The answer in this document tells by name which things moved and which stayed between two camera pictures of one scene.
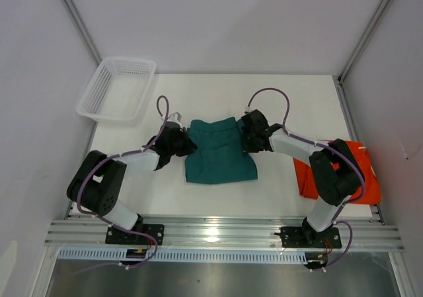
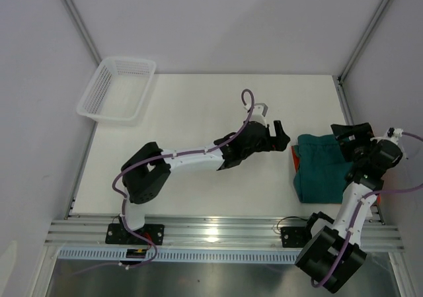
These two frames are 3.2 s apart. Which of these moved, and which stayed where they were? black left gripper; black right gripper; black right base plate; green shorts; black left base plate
Moved: green shorts; black left gripper; black right gripper
Stayed: black right base plate; black left base plate
